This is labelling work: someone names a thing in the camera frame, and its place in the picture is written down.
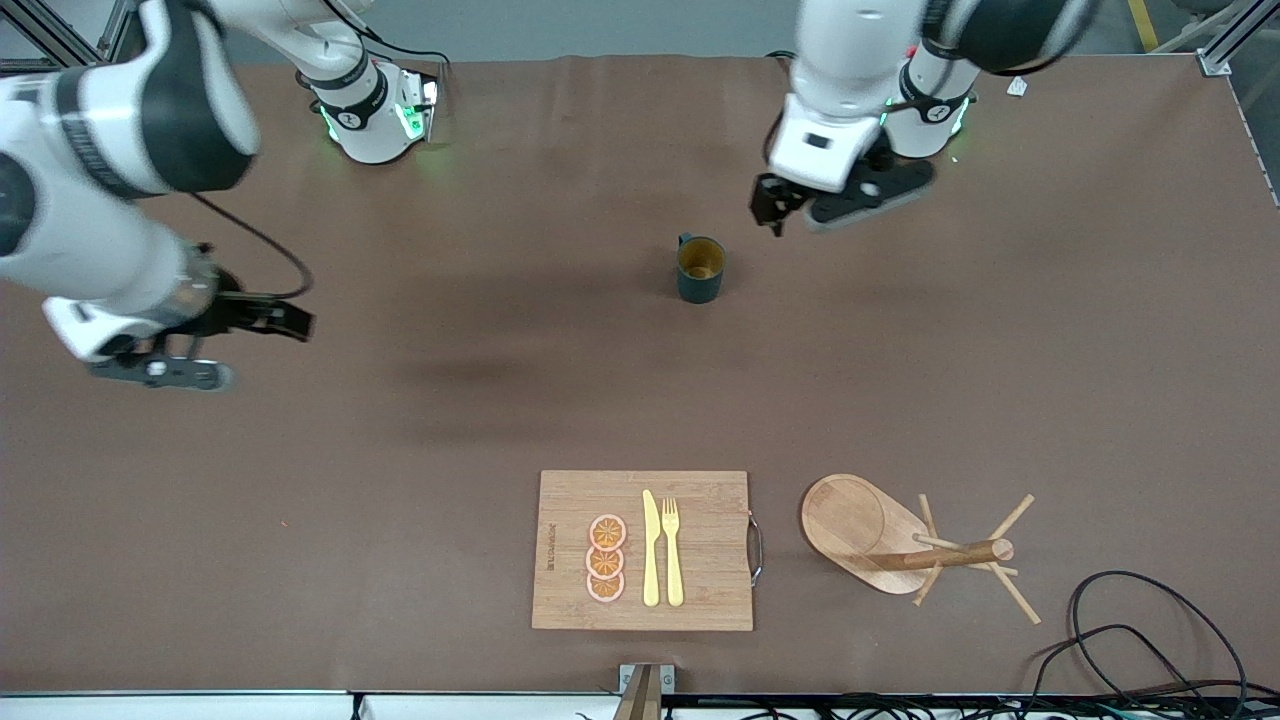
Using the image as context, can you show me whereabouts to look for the dark green cup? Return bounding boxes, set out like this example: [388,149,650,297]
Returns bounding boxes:
[676,233,727,305]

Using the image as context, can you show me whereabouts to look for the wooden mug rack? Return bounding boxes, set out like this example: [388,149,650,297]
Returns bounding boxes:
[801,473,1041,626]

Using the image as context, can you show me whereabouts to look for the brown table cover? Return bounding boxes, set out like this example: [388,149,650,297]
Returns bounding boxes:
[0,50,1280,696]

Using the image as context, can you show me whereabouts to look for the bamboo cutting board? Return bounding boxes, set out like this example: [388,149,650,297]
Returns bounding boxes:
[531,470,764,632]

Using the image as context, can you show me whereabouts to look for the yellow plastic knife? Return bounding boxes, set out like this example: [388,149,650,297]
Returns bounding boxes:
[642,489,662,608]

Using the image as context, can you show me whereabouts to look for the yellow plastic fork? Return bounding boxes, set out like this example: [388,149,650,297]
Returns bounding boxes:
[661,497,685,608]

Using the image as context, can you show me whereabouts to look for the aluminium frame profile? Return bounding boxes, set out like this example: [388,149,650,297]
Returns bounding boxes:
[0,0,141,77]
[1195,0,1280,77]

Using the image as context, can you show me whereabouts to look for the black floor cable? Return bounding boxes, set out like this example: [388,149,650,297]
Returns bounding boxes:
[1070,570,1251,720]
[1025,625,1216,720]

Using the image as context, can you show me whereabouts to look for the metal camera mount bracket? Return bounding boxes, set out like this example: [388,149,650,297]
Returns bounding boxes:
[612,664,676,720]

